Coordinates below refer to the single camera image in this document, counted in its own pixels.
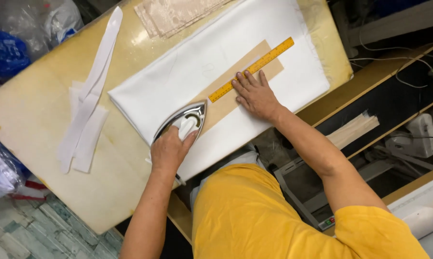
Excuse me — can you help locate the person's right hand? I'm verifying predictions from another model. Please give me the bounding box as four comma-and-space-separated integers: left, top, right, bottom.
231, 70, 287, 123

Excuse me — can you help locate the person's left hand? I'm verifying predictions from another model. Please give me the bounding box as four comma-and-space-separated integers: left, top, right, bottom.
150, 125, 200, 170

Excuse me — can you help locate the yellow ruler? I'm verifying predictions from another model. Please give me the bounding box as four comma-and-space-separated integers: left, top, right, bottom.
208, 37, 295, 103

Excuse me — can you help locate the silver steam iron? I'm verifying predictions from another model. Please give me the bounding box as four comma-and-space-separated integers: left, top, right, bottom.
152, 100, 208, 146

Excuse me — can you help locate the tan paper pattern strip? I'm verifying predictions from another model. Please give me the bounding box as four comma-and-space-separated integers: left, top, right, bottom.
189, 40, 285, 135

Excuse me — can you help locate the folded white fabric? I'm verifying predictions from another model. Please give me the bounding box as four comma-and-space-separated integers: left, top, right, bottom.
108, 0, 331, 182

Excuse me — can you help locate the wide white fabric piece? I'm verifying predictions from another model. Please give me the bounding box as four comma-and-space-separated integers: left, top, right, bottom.
69, 81, 110, 173

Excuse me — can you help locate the beige fabric strips bundle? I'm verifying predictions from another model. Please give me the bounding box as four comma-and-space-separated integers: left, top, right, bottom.
326, 111, 380, 150

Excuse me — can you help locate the grey machine control box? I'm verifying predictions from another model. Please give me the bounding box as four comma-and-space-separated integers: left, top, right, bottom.
274, 156, 397, 231

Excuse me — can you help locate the yellow shirt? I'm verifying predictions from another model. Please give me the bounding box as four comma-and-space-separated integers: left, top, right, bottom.
192, 164, 431, 259

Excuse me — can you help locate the long white fabric strip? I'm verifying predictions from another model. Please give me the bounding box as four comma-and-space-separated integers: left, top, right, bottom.
57, 6, 124, 174

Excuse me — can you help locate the stack of beige patterned fabric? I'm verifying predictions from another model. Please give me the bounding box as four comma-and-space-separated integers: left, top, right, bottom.
134, 0, 235, 39

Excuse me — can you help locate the black wood-edged sewing table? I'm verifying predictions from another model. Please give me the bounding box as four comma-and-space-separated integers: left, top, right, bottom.
296, 40, 433, 159

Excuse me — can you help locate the yellowed ironing table pad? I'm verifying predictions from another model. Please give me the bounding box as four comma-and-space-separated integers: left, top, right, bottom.
0, 0, 354, 235

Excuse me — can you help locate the red white striped bag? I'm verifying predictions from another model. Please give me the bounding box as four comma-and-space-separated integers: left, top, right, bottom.
8, 179, 48, 201

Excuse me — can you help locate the white sewing machine motor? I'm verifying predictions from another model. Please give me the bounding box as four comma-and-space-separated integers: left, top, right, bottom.
385, 113, 433, 159

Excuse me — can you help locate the plastic bag with white cloth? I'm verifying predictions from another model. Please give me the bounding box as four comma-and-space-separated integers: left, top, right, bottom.
0, 129, 30, 204

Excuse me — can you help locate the blue plastic bag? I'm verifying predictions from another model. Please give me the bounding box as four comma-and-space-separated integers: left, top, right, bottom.
0, 30, 31, 81

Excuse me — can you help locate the clear plastic bag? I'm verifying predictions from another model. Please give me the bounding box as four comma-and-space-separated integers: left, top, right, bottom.
0, 0, 84, 61

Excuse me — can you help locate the white sewing machine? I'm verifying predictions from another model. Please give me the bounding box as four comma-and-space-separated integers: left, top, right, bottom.
387, 173, 433, 259

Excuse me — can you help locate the white cable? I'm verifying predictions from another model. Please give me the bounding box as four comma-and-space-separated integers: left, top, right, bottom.
350, 56, 433, 89

